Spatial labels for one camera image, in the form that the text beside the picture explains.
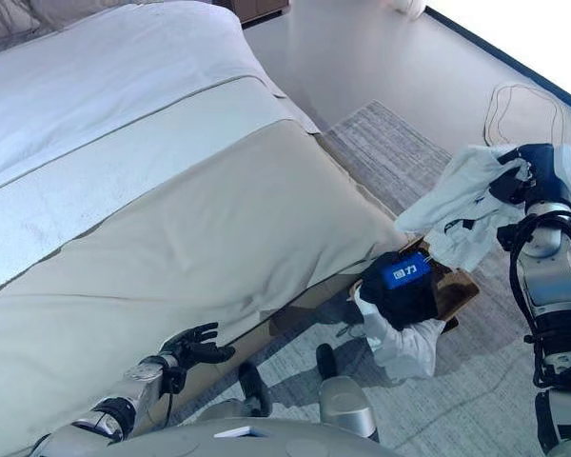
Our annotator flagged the white duvet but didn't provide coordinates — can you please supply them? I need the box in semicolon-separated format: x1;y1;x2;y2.
0;4;323;299

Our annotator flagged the silver right robot leg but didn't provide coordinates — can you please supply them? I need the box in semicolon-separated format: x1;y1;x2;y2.
315;342;381;447

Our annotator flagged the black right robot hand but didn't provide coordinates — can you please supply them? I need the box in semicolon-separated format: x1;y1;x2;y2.
487;144;571;210

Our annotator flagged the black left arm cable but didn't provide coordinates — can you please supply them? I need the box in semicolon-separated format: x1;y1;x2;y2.
164;366;187;425

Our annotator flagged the bed with beige blanket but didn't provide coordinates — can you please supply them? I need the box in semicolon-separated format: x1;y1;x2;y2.
0;116;408;453

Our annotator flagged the thin floor cable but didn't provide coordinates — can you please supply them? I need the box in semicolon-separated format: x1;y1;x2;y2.
482;83;568;149

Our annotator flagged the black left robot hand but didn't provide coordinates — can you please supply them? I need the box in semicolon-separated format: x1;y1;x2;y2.
159;322;237;368

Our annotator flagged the plain white garment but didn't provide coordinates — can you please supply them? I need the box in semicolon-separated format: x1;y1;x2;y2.
354;289;446;380

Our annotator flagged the grey robot torso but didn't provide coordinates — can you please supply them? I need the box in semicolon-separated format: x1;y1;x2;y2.
23;416;410;457

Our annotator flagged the dark window base rail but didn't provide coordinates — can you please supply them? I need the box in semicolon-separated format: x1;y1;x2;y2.
421;3;571;123

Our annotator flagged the black garment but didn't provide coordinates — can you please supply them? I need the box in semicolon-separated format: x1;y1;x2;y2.
359;251;442;332

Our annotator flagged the white printed garment blue label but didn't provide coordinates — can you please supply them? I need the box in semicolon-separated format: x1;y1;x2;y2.
379;144;534;292

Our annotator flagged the brown wicker basket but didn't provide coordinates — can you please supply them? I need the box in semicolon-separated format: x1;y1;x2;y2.
349;235;481;334

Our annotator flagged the grey striped rug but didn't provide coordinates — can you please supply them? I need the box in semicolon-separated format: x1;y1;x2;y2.
170;99;571;457

